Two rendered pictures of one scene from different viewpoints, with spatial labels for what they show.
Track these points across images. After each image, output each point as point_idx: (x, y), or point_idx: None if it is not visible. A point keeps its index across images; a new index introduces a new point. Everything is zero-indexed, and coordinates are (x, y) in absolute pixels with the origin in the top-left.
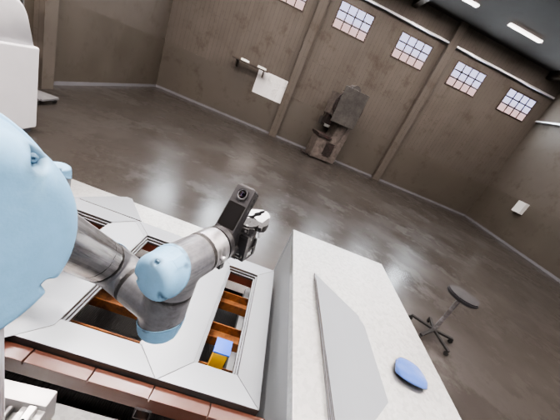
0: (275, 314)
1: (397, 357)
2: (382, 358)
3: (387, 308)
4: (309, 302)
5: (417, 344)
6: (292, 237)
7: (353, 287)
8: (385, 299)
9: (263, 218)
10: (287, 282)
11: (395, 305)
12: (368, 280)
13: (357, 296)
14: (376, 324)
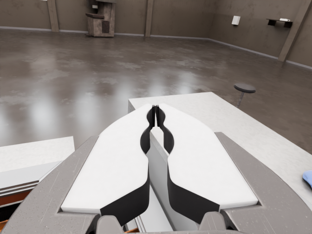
0: (161, 192)
1: (298, 173)
2: (294, 184)
3: (249, 128)
4: None
5: (292, 147)
6: (132, 107)
7: (215, 126)
8: (240, 121)
9: (211, 152)
10: (157, 156)
11: (250, 121)
12: (217, 111)
13: (224, 132)
14: (258, 150)
